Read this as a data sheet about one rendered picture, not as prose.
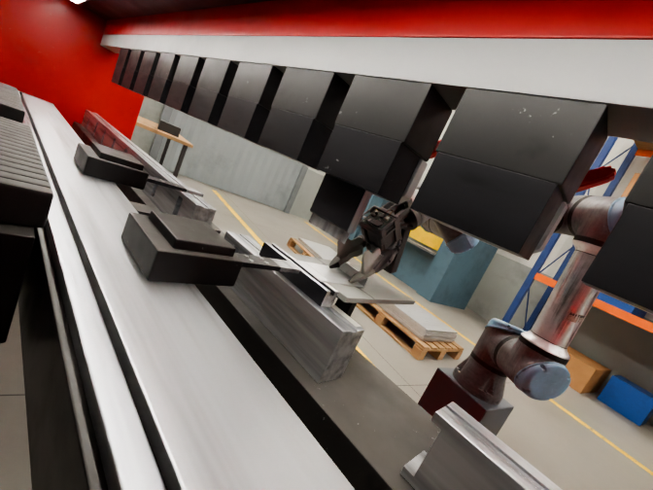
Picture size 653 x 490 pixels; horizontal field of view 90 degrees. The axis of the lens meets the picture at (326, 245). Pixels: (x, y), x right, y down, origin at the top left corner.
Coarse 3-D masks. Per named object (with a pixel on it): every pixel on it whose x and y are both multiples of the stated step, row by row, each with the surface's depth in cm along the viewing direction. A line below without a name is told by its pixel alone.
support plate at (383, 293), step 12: (324, 264) 70; (372, 276) 80; (336, 288) 57; (348, 288) 61; (360, 288) 64; (372, 288) 69; (384, 288) 73; (348, 300) 56; (360, 300) 58; (372, 300) 61; (384, 300) 64; (396, 300) 68; (408, 300) 72
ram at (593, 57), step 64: (320, 0) 63; (384, 0) 52; (448, 0) 44; (512, 0) 39; (576, 0) 34; (640, 0) 31; (320, 64) 60; (384, 64) 50; (448, 64) 43; (512, 64) 38; (576, 64) 34; (640, 64) 30; (640, 128) 33
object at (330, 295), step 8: (264, 248) 66; (272, 248) 65; (280, 248) 67; (264, 256) 66; (272, 256) 64; (280, 256) 63; (288, 256) 64; (296, 264) 62; (280, 272) 62; (288, 272) 61; (304, 272) 58; (296, 280) 59; (304, 280) 58; (312, 280) 56; (304, 288) 57; (312, 288) 56; (320, 288) 55; (328, 288) 56; (312, 296) 56; (320, 296) 55; (328, 296) 55; (336, 296) 56; (320, 304) 54; (328, 304) 56
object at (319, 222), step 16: (320, 192) 59; (336, 192) 56; (352, 192) 54; (368, 192) 53; (320, 208) 58; (336, 208) 56; (352, 208) 54; (320, 224) 59; (336, 224) 55; (352, 224) 54
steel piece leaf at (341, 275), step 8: (312, 264) 65; (320, 264) 67; (344, 264) 70; (320, 272) 62; (328, 272) 64; (336, 272) 67; (344, 272) 70; (352, 272) 69; (328, 280) 59; (336, 280) 61; (344, 280) 64
